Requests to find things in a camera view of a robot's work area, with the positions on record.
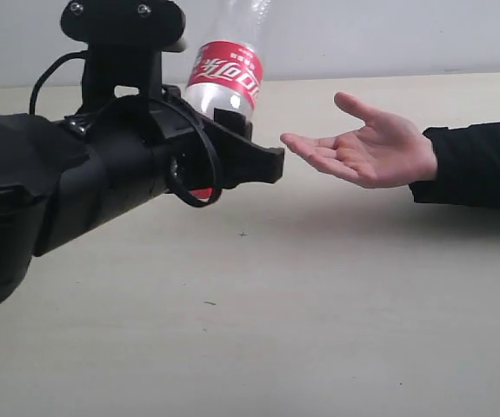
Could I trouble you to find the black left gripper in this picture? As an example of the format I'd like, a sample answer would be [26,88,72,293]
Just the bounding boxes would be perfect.
[150,84,285,204]

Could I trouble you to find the clear red-label cola bottle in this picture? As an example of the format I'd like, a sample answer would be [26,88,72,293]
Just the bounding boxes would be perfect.
[185,0,285,203]

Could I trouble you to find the black sleeved forearm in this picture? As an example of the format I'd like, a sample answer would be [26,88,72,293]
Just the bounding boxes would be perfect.
[409,122,500,210]

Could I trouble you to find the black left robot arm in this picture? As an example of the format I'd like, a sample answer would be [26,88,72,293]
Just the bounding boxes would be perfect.
[0,86,284,304]

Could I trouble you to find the open human hand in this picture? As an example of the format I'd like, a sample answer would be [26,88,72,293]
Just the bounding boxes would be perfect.
[280,92,437,189]

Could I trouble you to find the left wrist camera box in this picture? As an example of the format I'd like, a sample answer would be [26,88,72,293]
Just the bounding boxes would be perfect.
[60,0,186,114]

